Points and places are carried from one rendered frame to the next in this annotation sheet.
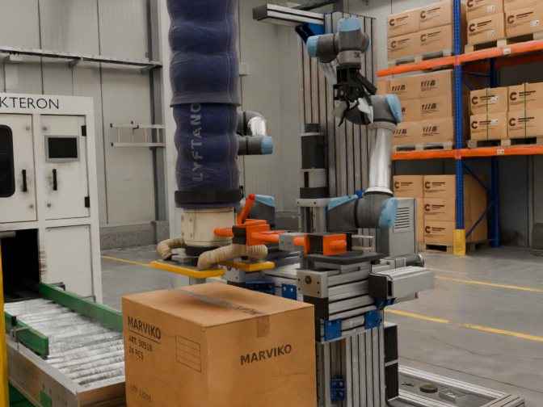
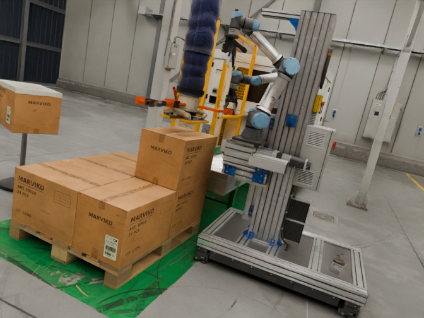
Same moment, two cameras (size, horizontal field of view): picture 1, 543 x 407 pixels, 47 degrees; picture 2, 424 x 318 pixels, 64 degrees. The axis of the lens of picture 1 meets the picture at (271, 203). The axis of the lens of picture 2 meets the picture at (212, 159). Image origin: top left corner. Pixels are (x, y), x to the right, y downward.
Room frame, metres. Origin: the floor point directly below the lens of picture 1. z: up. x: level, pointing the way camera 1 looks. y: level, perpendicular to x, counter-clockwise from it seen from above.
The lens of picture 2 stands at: (0.90, -2.35, 1.37)
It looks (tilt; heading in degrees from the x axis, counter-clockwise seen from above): 12 degrees down; 59
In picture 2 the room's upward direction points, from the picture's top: 12 degrees clockwise
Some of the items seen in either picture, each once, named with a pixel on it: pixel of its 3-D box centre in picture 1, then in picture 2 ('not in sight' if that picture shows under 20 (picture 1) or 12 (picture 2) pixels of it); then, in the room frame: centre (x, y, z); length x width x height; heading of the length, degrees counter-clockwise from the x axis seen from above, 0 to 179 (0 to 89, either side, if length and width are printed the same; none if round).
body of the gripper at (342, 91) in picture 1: (349, 83); (230, 45); (2.12, -0.27, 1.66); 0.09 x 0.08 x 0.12; 130
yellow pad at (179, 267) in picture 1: (185, 263); (175, 114); (2.06, 0.29, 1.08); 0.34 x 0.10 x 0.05; 36
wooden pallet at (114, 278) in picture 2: not in sight; (116, 226); (1.70, 0.27, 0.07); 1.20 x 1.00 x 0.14; 37
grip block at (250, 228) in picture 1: (250, 234); (171, 103); (1.92, 0.07, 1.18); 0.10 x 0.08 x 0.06; 126
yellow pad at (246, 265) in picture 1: (233, 257); (195, 119); (2.18, 0.14, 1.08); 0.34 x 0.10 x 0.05; 36
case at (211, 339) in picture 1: (214, 358); (178, 155); (2.12, 0.21, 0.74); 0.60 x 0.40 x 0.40; 37
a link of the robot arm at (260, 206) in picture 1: (260, 208); not in sight; (2.84, 0.05, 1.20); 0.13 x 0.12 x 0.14; 92
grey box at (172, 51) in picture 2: not in sight; (171, 55); (2.47, 1.62, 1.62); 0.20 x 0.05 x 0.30; 37
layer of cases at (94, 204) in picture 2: not in sight; (121, 195); (1.70, 0.27, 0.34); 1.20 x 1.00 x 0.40; 37
